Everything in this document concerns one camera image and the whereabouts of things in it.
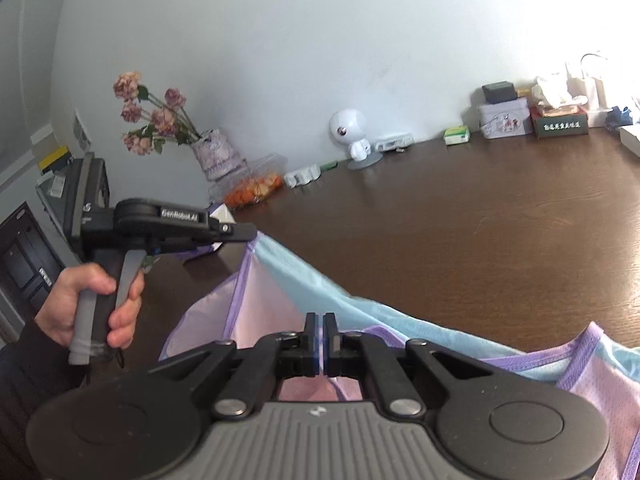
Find pale printed tin box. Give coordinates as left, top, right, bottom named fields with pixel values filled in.
left=477, top=96, right=534, bottom=140

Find person's left forearm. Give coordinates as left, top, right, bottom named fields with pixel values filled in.
left=0, top=317, right=93, bottom=480

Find yellow black box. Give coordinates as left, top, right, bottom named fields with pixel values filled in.
left=39, top=146, right=71, bottom=171

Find purple white tissue box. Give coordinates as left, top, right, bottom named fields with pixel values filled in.
left=172, top=203, right=237, bottom=262

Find black power adapter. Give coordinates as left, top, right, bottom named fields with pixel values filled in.
left=481, top=80, right=519, bottom=105

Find dark cabinet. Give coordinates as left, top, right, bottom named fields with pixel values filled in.
left=0, top=202, right=67, bottom=333

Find green white small box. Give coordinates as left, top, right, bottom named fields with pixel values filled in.
left=443, top=125, right=472, bottom=147

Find crumpled white tissue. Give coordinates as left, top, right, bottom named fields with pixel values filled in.
left=530, top=73, right=589, bottom=109

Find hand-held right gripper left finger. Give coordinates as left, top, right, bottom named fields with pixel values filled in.
left=148, top=312, right=319, bottom=421

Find dried pink flowers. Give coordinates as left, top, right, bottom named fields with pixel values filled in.
left=112, top=71, right=203, bottom=156

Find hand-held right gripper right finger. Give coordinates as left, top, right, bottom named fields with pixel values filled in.
left=323, top=312, right=494, bottom=419

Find purple lace vase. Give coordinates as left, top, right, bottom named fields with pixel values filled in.
left=191, top=128, right=249, bottom=181

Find white plastic clip holder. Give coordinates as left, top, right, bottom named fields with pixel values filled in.
left=284, top=164, right=322, bottom=189

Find dark green printed box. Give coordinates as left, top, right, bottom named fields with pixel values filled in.
left=530, top=105, right=590, bottom=140

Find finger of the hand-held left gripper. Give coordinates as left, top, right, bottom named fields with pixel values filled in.
left=209, top=223, right=259, bottom=244

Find white flat box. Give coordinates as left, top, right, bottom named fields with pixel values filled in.
left=618, top=125, right=640, bottom=156

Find white rectangular device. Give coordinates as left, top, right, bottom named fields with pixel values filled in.
left=374, top=132, right=416, bottom=153

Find pink blue purple mesh garment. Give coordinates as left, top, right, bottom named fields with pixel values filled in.
left=159, top=230, right=640, bottom=480

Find person's left hand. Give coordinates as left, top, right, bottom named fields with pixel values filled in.
left=34, top=263, right=146, bottom=351

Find clear plastic box orange snacks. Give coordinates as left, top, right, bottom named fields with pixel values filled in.
left=207, top=152, right=289, bottom=209

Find blue crumpled item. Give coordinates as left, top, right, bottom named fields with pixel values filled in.
left=604, top=104, right=637, bottom=134

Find orange snack packet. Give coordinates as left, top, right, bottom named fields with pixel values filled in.
left=536, top=103, right=582, bottom=117

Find white robot figurine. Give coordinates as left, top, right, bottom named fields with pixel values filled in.
left=328, top=108, right=385, bottom=171

